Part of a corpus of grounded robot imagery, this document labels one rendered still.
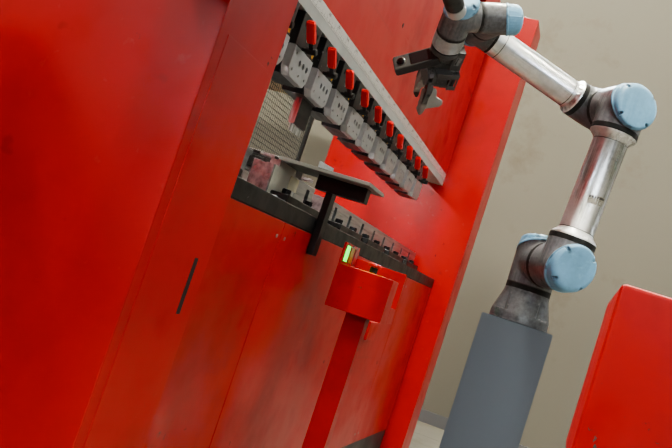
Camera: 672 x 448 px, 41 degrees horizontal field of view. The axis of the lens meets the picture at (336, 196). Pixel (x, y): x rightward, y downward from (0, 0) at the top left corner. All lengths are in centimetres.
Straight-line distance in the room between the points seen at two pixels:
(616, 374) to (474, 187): 401
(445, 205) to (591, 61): 215
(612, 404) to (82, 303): 98
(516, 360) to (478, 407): 15
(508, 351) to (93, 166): 122
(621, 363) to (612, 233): 557
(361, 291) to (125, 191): 115
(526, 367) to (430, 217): 238
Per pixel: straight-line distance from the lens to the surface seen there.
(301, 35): 226
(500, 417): 228
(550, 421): 609
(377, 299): 241
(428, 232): 455
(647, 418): 57
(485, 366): 227
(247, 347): 223
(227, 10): 141
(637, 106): 227
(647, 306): 57
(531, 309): 229
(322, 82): 247
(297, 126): 249
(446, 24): 215
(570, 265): 218
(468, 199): 455
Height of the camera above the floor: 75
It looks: 5 degrees up
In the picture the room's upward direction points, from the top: 19 degrees clockwise
